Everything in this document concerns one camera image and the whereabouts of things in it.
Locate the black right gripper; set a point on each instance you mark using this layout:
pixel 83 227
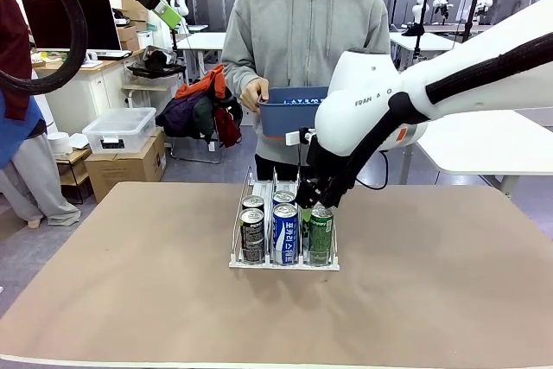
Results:
pixel 324 163

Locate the green beverage can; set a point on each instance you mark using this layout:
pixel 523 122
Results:
pixel 321 239

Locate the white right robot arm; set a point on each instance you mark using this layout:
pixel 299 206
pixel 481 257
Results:
pixel 367 84

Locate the person's right forearm grey sleeve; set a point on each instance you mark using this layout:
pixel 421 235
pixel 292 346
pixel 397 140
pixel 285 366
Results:
pixel 235 71

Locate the blue white beverage can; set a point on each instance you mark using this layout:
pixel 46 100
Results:
pixel 285 235
pixel 283 196

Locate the black beverage can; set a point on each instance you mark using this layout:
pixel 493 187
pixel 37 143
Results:
pixel 253 202
pixel 252 235

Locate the person's right hand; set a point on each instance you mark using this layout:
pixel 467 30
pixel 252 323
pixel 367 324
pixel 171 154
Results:
pixel 255 94

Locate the stacked cardboard boxes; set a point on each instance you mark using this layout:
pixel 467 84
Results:
pixel 127 34

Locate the black computer monitor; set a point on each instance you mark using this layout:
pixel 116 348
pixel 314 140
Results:
pixel 69 23

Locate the white background table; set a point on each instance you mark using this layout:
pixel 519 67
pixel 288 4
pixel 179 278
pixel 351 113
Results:
pixel 432 40
pixel 203 40

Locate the small white side table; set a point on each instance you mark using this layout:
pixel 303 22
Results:
pixel 147 88

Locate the white desk with wooden top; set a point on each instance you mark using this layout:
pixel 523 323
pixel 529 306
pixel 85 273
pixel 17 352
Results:
pixel 86 92

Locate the orange jacket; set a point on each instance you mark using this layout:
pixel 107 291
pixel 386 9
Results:
pixel 203 84

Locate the person in maroon top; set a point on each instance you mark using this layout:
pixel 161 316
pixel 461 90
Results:
pixel 13 40

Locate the clear plastic storage box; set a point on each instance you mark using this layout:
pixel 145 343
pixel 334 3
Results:
pixel 118 127

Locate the person in grey hoodie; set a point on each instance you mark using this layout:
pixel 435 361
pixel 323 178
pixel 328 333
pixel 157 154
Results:
pixel 302 32

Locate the white roll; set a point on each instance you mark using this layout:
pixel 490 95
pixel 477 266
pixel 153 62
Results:
pixel 59 143

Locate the large white table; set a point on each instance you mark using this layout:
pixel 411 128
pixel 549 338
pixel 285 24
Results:
pixel 497 148

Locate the large cardboard box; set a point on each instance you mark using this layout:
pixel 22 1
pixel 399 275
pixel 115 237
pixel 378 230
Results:
pixel 125 170

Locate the small wooden side shelf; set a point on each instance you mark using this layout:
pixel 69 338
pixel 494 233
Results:
pixel 75 161

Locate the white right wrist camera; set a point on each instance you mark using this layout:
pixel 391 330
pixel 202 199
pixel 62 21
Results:
pixel 293 138

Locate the metal chair frame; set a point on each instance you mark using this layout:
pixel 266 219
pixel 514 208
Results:
pixel 190 157

